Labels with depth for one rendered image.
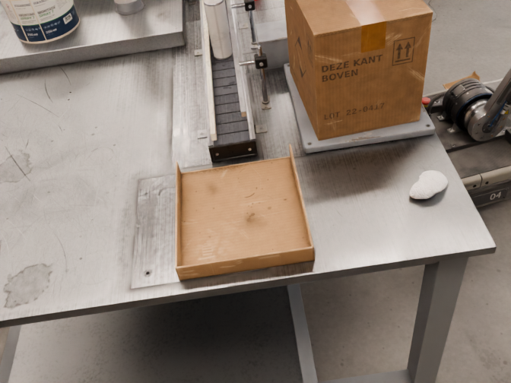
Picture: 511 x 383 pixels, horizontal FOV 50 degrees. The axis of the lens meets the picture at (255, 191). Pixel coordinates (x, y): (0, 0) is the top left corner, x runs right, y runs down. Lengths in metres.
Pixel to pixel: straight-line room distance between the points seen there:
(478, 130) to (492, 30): 1.35
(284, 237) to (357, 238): 0.14
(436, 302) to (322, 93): 0.51
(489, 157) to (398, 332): 0.73
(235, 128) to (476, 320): 1.12
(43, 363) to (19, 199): 0.64
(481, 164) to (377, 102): 0.97
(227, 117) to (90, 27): 0.69
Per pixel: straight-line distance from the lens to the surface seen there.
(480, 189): 2.13
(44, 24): 1.81
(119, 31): 1.77
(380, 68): 1.19
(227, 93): 1.39
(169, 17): 1.79
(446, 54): 3.18
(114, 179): 1.30
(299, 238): 1.08
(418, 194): 1.14
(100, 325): 1.82
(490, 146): 2.23
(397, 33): 1.16
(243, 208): 1.14
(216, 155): 1.25
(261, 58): 1.33
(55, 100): 1.64
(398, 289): 2.03
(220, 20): 1.47
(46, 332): 1.88
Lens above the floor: 1.66
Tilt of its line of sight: 45 degrees down
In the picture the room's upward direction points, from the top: 9 degrees counter-clockwise
